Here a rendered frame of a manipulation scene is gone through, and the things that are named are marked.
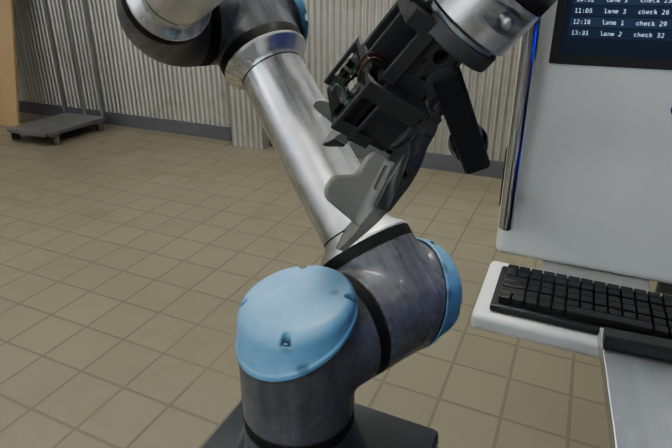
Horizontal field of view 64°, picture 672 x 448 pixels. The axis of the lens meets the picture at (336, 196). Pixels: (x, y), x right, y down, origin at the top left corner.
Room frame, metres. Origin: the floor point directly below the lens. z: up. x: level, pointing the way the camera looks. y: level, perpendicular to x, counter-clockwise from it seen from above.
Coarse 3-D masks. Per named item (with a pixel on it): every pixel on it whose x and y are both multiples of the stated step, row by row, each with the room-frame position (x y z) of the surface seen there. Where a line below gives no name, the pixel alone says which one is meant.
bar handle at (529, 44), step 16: (528, 32) 0.87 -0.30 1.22; (528, 48) 0.86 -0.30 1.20; (528, 64) 0.86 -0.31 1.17; (528, 80) 0.86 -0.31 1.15; (528, 96) 0.86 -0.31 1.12; (528, 112) 0.87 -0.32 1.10; (512, 128) 0.87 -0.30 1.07; (512, 144) 0.87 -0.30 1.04; (512, 160) 0.87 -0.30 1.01; (512, 176) 0.86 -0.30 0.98; (512, 192) 0.86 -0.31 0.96; (512, 208) 0.86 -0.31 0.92; (512, 224) 0.87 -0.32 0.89
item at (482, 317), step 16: (496, 272) 0.85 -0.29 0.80; (560, 272) 0.86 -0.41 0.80; (576, 272) 0.86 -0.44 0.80; (592, 272) 0.86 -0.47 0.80; (608, 272) 0.86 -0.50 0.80; (640, 288) 0.80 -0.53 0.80; (480, 304) 0.75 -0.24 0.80; (480, 320) 0.71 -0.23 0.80; (496, 320) 0.71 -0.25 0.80; (512, 320) 0.70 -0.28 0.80; (528, 320) 0.70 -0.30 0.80; (512, 336) 0.69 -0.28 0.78; (528, 336) 0.68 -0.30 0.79; (544, 336) 0.67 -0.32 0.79; (560, 336) 0.67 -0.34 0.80; (576, 336) 0.66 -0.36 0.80; (592, 336) 0.66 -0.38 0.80; (576, 352) 0.66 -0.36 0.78; (592, 352) 0.65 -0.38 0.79
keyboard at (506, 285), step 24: (504, 288) 0.76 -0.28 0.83; (528, 288) 0.75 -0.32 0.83; (552, 288) 0.76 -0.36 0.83; (576, 288) 0.76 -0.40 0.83; (600, 288) 0.75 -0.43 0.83; (624, 288) 0.76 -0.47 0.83; (504, 312) 0.72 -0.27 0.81; (528, 312) 0.70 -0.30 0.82; (552, 312) 0.70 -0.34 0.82; (576, 312) 0.69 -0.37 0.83; (600, 312) 0.69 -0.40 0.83; (624, 312) 0.69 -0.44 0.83; (648, 312) 0.69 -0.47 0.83
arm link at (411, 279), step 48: (240, 0) 0.69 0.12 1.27; (288, 0) 0.74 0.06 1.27; (240, 48) 0.67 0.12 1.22; (288, 48) 0.69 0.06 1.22; (288, 96) 0.64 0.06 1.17; (288, 144) 0.61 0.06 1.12; (336, 240) 0.54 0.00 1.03; (384, 240) 0.52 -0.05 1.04; (384, 288) 0.47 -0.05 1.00; (432, 288) 0.50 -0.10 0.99; (432, 336) 0.48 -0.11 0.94
